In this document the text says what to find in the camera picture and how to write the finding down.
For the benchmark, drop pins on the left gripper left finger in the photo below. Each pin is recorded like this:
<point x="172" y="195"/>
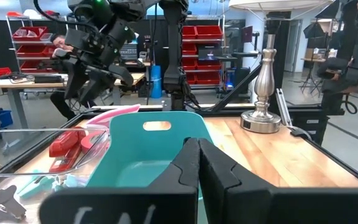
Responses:
<point x="166" y="193"/>

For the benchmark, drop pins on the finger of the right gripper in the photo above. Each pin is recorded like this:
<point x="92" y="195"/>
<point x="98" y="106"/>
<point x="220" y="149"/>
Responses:
<point x="75" y="81"/>
<point x="96" y="87"/>

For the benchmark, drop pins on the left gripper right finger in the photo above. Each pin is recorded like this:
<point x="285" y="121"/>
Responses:
<point x="228" y="193"/>

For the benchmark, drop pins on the pink stapler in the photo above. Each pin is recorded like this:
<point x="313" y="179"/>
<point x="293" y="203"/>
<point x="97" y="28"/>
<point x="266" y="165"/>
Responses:
<point x="113" y="113"/>

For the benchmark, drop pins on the red stapler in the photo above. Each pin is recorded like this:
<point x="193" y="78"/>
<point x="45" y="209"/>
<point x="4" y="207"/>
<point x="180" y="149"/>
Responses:
<point x="64" y="146"/>

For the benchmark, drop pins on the light blue staple remover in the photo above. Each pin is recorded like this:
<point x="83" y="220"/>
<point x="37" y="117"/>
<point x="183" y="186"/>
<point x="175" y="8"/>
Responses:
<point x="68" y="181"/>

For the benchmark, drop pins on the teal staple remover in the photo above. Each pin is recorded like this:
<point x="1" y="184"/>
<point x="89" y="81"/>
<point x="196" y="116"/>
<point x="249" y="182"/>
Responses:
<point x="37" y="186"/>

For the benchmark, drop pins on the black staple remover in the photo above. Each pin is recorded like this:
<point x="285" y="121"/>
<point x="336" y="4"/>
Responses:
<point x="6" y="202"/>

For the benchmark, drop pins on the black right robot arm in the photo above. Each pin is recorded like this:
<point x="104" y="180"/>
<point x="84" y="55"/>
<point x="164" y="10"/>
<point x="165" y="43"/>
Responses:
<point x="172" y="62"/>

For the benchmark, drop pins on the teal plastic bin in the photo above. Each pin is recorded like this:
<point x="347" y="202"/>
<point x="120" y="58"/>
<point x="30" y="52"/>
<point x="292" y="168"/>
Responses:
<point x="141" y="146"/>

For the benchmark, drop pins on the blue barrel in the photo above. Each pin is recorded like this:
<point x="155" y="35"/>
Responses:
<point x="155" y="81"/>

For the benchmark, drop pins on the metal rack with red bins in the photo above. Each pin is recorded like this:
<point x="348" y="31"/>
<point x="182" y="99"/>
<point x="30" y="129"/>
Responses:
<point x="30" y="32"/>

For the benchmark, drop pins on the clear plastic container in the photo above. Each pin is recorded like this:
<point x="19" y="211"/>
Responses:
<point x="26" y="146"/>

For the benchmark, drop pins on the shelf with red bins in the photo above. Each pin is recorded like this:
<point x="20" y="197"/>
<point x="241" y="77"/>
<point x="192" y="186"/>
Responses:
<point x="202" y="37"/>

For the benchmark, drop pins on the silver table lamp white shade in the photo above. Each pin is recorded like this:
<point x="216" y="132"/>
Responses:
<point x="264" y="87"/>

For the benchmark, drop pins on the black bracket foot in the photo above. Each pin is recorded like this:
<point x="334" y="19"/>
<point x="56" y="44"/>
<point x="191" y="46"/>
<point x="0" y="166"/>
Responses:
<point x="300" y="132"/>

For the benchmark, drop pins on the white aluminium bracket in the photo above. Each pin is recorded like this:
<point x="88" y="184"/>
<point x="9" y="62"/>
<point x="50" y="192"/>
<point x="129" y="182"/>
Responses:
<point x="283" y="107"/>

